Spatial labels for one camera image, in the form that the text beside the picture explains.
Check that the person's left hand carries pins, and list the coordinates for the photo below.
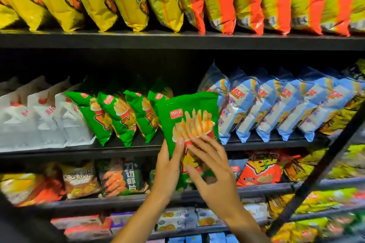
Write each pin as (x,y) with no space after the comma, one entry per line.
(168,174)

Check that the person's right hand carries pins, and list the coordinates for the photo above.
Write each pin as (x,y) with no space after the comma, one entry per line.
(219,186)

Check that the dark shrimp chip bags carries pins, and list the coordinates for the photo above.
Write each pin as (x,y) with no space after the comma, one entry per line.
(236,169)
(117,180)

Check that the row of orange chip bags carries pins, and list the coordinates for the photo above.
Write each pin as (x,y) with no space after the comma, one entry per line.
(259,169)

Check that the row of small blue boxes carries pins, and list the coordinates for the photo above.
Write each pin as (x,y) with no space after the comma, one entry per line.
(194,239)

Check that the green fries snack bag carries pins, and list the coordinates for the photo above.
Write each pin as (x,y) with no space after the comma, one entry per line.
(188,114)

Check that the row of green snack bags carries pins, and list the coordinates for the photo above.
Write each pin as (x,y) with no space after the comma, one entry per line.
(114,114)

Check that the tan snack bag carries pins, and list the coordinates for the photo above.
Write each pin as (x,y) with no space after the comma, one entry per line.
(80,180)

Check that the black metal shelf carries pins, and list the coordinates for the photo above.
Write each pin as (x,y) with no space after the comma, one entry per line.
(171,40)

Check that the row of plain white bags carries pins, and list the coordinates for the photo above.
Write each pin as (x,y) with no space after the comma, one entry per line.
(34,120)

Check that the noodle packets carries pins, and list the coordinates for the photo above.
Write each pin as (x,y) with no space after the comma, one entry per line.
(348,117)

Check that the orange yellow snack bag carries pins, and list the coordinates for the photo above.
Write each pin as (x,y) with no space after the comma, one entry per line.
(23,188)

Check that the person's left forearm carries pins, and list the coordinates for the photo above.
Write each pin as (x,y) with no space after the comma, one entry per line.
(140,223)

